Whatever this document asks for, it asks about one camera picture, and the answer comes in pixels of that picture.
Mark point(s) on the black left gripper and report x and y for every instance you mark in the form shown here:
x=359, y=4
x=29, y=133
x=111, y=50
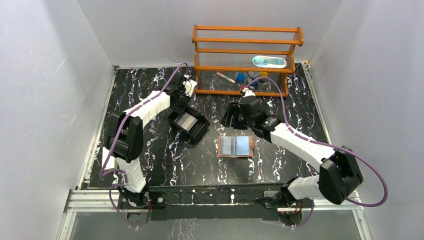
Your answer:
x=180, y=114

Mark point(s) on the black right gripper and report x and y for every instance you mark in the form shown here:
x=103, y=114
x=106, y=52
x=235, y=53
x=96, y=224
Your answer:
x=225, y=121

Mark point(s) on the brown leather card holder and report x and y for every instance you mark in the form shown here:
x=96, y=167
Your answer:
x=235, y=147

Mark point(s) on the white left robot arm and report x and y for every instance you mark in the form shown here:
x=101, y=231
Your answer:
x=125, y=135

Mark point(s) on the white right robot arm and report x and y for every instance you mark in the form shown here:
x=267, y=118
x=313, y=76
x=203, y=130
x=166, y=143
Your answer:
x=338, y=172

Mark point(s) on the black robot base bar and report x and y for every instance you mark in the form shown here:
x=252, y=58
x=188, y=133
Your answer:
x=233, y=201

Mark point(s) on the black card dispenser box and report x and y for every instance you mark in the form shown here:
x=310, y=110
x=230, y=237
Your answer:
x=197, y=132

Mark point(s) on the white red card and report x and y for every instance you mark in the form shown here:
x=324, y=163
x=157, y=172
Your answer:
x=107, y=163

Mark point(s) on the small blue cube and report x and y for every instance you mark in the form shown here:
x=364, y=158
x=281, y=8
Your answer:
x=240, y=77

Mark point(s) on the red white marker pen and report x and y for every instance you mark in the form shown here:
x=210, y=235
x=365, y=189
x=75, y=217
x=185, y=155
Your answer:
x=226, y=78

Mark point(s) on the blue white can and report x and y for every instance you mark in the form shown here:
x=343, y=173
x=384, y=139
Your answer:
x=252, y=75

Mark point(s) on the small yellow block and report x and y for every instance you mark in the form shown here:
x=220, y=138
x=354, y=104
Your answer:
x=263, y=76

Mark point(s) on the orange wooden shelf rack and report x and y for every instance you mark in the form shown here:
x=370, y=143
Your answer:
x=230, y=50

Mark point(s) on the blue white packaged item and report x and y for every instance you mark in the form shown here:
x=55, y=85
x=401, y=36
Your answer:
x=263, y=61

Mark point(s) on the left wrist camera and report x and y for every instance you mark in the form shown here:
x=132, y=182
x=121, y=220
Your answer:
x=186, y=86

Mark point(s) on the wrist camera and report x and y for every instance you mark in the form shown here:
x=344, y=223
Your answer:
x=186, y=86
x=250, y=102

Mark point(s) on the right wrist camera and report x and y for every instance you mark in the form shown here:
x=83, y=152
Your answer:
x=250, y=102

